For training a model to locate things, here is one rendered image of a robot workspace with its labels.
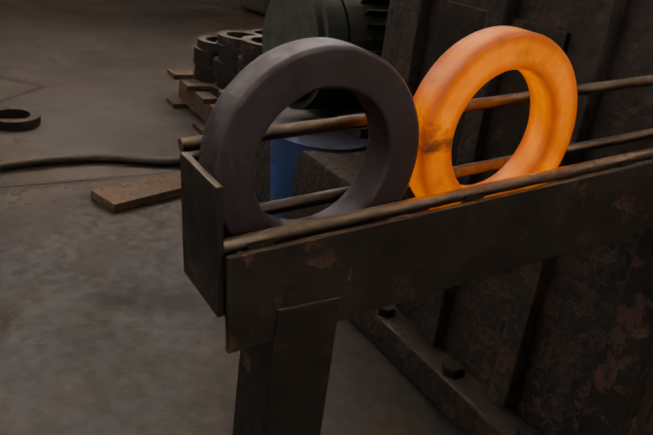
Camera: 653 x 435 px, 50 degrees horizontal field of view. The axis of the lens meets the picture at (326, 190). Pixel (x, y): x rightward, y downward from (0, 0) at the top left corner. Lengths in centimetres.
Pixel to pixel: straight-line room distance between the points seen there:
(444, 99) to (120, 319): 111
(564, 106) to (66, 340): 111
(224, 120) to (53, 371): 100
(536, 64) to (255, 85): 27
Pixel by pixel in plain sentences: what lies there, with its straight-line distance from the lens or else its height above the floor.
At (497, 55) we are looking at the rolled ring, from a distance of 62.
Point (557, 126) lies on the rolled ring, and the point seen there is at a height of 69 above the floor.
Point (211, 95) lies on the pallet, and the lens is 272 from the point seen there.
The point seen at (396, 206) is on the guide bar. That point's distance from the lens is 58.
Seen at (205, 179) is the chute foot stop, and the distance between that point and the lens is 50.
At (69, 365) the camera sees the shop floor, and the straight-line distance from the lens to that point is 145.
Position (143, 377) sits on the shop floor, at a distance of 141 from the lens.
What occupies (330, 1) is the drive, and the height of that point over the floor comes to 63.
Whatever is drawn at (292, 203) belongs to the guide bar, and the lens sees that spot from 60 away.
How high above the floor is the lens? 86
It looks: 22 degrees down
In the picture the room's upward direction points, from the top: 8 degrees clockwise
